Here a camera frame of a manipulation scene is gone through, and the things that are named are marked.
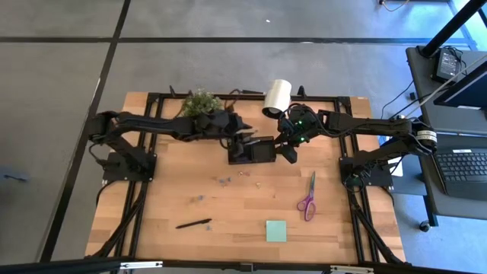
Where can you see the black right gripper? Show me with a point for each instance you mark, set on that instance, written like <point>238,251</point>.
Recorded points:
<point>300,125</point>

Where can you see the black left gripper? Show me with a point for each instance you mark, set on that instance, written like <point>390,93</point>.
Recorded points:
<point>217,125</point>

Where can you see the black mesh desk organizer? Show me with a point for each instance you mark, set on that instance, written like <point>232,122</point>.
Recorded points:
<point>262,152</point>

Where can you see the teal sticky note pad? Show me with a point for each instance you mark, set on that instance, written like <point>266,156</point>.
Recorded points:
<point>276,231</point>

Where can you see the black marker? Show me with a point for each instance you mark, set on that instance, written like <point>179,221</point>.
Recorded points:
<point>194,223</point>

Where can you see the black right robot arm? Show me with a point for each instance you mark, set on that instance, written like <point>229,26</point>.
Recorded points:
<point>373,127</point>

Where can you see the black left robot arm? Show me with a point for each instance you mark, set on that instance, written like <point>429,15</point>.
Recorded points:
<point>152,125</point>

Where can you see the green plant in black pot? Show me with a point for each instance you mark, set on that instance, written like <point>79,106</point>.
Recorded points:
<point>201,102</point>

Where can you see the grey equipment cart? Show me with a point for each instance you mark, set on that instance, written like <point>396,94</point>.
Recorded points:
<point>422,95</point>

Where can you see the black caster wheel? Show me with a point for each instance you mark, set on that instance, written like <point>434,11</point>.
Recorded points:
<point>424,226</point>

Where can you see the black laptop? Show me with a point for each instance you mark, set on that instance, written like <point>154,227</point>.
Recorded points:
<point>460,171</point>

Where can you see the black power adapter box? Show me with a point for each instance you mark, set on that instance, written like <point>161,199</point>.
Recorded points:
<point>447,64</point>

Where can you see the black flat monitor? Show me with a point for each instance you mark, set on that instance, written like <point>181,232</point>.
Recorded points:
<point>464,91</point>

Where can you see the black vertical pole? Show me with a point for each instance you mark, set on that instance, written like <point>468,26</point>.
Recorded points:
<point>452,26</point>

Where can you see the black frame foot bracket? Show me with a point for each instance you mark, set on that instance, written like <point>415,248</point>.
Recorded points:
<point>301,91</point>
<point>173,91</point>

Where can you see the black camera rig beam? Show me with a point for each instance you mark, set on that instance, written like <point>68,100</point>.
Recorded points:
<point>57,264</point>

